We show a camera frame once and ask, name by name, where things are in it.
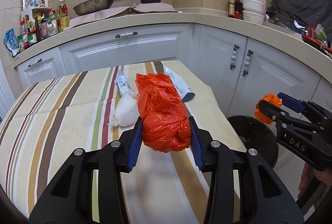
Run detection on white granule-filled plastic bag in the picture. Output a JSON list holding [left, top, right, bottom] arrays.
[[108, 93, 139, 127]]

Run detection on beige stove cover cloth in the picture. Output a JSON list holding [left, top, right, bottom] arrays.
[[69, 2, 179, 28]]

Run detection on red wire rack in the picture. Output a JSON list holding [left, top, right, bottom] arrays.
[[301, 26, 332, 59]]

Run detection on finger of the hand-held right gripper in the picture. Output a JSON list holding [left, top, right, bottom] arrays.
[[258, 99, 286, 125], [277, 92, 309, 113]]

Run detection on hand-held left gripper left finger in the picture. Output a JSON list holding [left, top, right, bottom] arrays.
[[28, 116, 144, 224]]

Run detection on dark glass bottle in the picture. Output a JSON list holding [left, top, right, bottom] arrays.
[[228, 0, 237, 18]]

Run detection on striped tablecloth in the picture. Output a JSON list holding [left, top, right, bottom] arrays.
[[0, 60, 247, 224]]

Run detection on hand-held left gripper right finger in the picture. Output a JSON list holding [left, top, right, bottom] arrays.
[[188, 116, 304, 224]]

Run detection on person's right hand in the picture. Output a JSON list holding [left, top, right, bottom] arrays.
[[299, 161, 331, 192]]

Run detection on white mailer bag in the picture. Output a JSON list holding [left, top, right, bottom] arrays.
[[162, 65, 195, 103]]

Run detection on metal wok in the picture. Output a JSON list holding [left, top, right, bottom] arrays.
[[73, 0, 115, 16]]

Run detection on small orange plastic bag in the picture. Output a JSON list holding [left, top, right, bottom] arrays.
[[255, 94, 283, 125]]

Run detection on group of seasoning bottles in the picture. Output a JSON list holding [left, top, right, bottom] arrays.
[[17, 0, 70, 52]]

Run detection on white spice rack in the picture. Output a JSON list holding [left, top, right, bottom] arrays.
[[21, 6, 51, 40]]

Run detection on large orange plastic bag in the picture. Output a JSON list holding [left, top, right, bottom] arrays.
[[135, 72, 192, 153]]

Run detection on long drawer handle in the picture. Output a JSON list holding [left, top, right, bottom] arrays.
[[115, 31, 139, 39]]

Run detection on white kitchen cabinets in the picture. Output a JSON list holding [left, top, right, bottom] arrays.
[[13, 23, 332, 180]]

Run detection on green clear packet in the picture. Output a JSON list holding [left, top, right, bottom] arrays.
[[314, 24, 327, 46]]

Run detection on black trash bin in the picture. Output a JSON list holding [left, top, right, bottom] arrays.
[[227, 115, 279, 169]]

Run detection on yellow cooking oil bottle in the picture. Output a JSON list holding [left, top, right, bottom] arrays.
[[57, 0, 69, 30]]

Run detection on cabinet door handle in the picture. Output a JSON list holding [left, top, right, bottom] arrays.
[[229, 44, 239, 70], [242, 50, 253, 77]]

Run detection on red seasoning packages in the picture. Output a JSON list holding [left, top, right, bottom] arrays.
[[235, 0, 244, 20]]

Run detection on white and blue packet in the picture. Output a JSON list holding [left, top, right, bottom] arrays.
[[115, 70, 131, 97]]

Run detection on blue snack bag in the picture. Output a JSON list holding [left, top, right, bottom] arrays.
[[3, 28, 21, 57]]

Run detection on white plastic bowl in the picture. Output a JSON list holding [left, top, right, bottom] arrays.
[[242, 0, 264, 12], [242, 10, 265, 25]]

